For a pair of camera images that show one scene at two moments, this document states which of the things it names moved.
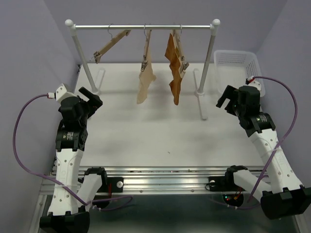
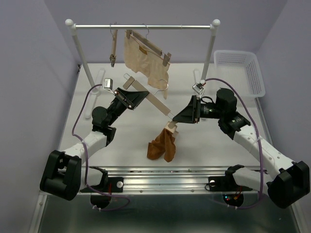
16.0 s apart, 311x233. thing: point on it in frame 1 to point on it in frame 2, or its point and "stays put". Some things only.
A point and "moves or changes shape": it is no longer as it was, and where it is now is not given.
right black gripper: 230,92 to 192,113
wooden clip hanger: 145,57 to 129,33
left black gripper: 94,102 to 132,99
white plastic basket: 233,68 stays put
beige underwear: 146,77 moves or changes shape
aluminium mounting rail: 159,179 stays put
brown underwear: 172,54 to 163,144
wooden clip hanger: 183,65 to 172,124
